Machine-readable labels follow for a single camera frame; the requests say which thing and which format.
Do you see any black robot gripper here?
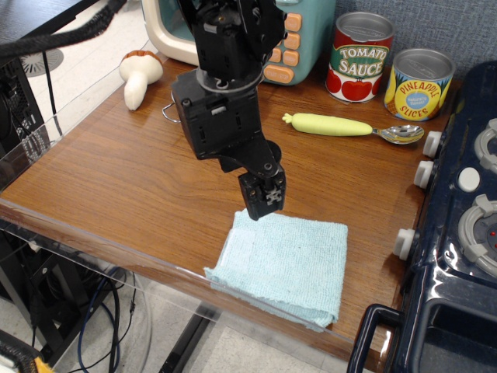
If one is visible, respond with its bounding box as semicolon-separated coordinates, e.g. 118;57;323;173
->
172;69;287;221

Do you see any light blue towel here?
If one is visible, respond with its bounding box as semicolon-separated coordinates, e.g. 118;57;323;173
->
204;210;348;332

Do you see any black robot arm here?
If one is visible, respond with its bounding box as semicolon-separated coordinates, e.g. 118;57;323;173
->
172;1;287;221

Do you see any small steel pot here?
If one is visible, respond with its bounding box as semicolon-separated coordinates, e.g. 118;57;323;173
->
162;102;181;124

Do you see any white stove knob bottom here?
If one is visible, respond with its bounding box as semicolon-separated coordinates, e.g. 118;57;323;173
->
393;228;415;260

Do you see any white stove knob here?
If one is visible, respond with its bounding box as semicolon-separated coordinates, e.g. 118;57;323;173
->
393;228;415;260
414;161;434;189
422;131;443;159

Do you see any toy microwave teal cream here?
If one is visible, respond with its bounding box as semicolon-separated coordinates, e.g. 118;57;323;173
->
141;0;335;85

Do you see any white stove knob middle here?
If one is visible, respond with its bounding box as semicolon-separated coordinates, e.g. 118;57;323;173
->
414;161;434;189

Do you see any white stove knob top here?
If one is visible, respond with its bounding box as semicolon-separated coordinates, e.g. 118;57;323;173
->
422;131;443;159

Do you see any plush mushroom toy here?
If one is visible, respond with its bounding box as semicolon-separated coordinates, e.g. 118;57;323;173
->
119;51;163;111

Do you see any tomato sauce can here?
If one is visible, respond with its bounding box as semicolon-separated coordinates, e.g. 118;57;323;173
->
325;12;395;103

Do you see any pineapple slices can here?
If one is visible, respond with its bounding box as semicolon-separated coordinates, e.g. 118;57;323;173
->
384;48;456;122

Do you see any dark blue toy stove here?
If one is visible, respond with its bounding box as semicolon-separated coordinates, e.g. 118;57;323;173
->
348;61;496;372

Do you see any black computer tower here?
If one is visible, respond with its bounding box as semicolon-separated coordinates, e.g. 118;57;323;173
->
1;58;50;162

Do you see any black desk top left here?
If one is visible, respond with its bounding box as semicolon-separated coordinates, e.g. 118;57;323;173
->
1;0;96;58

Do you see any spoon with yellow-green handle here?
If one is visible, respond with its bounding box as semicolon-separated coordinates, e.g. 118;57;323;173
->
282;113;425;145

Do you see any blue cable under table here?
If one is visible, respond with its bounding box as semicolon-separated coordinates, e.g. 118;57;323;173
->
77;267;122;373

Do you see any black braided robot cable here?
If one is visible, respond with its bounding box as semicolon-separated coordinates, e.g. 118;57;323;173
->
0;0;128;63

